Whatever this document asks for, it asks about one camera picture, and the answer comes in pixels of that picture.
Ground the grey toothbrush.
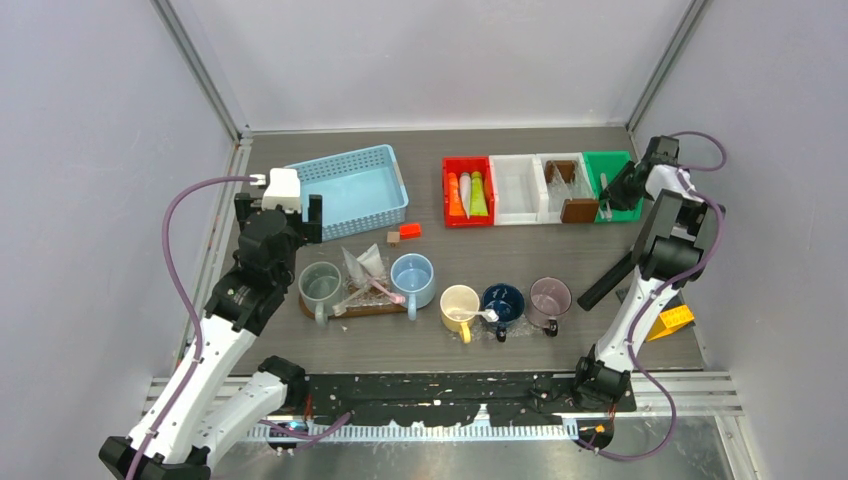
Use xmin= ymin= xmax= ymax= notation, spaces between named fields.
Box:
xmin=599 ymin=173 xmax=612 ymax=222

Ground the grey-green mug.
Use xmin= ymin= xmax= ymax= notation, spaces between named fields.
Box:
xmin=298 ymin=261 xmax=343 ymax=326

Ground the white toothpaste tube red cap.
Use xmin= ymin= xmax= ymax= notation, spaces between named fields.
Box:
xmin=341 ymin=247 xmax=368 ymax=289

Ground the clear textured acrylic holder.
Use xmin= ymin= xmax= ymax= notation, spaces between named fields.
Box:
xmin=342 ymin=273 xmax=391 ymax=308

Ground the pink toothbrush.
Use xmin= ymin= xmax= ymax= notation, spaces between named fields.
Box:
xmin=368 ymin=277 xmax=406 ymax=305

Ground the light blue mug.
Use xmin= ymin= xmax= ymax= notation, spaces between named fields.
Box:
xmin=390 ymin=253 xmax=436 ymax=321

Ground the mauve mug black handle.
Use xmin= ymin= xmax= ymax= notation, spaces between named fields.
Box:
xmin=525 ymin=277 xmax=572 ymax=337

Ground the cream mug yellow handle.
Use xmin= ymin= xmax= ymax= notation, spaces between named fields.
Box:
xmin=439 ymin=284 xmax=480 ymax=344

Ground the dark blue mug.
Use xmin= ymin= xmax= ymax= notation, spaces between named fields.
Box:
xmin=481 ymin=283 xmax=525 ymax=343

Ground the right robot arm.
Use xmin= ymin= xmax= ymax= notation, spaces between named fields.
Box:
xmin=570 ymin=133 xmax=725 ymax=411

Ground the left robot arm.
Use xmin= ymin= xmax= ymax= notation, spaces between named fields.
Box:
xmin=99 ymin=194 xmax=323 ymax=479

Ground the oval wooden tray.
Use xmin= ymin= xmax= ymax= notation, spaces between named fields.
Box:
xmin=298 ymin=295 xmax=407 ymax=321

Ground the orange toothpaste tube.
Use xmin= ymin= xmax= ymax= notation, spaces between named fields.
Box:
xmin=447 ymin=173 xmax=466 ymax=217

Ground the yellow-green toothpaste tube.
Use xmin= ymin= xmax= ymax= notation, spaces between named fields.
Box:
xmin=470 ymin=171 xmax=488 ymax=217

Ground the small white toothpaste tube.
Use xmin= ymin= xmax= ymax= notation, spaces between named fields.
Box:
xmin=459 ymin=172 xmax=472 ymax=218

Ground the clear textured oval tray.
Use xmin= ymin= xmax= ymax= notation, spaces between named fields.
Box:
xmin=471 ymin=315 xmax=564 ymax=342

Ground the green plastic bin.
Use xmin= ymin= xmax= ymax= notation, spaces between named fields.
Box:
xmin=582 ymin=151 xmax=643 ymax=224

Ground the brown wooden holder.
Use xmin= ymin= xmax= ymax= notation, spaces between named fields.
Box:
xmin=560 ymin=198 xmax=600 ymax=224

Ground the light blue perforated basket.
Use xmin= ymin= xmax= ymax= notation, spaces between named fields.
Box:
xmin=290 ymin=144 xmax=409 ymax=242

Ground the white plastic bin right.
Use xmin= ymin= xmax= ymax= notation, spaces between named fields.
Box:
xmin=539 ymin=153 xmax=584 ymax=224

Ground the white plastic bin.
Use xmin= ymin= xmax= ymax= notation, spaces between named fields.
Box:
xmin=489 ymin=154 xmax=549 ymax=226
xmin=539 ymin=153 xmax=584 ymax=224

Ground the orange block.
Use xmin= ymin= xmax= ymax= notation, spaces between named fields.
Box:
xmin=398 ymin=223 xmax=423 ymax=240

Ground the white plastic bin left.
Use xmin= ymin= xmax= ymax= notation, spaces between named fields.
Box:
xmin=489 ymin=154 xmax=549 ymax=226

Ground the black microphone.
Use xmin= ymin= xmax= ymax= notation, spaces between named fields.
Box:
xmin=577 ymin=252 xmax=634 ymax=311

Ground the yellow toy brick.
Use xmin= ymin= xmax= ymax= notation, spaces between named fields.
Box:
xmin=646 ymin=305 xmax=695 ymax=341

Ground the red plastic bin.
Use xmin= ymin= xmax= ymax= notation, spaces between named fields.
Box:
xmin=442 ymin=156 xmax=497 ymax=228

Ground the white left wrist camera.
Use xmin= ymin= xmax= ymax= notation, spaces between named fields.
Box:
xmin=250 ymin=168 xmax=302 ymax=214

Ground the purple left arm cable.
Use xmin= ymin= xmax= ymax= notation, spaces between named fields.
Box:
xmin=125 ymin=174 xmax=352 ymax=480

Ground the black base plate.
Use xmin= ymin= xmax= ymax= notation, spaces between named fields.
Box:
xmin=273 ymin=371 xmax=635 ymax=427

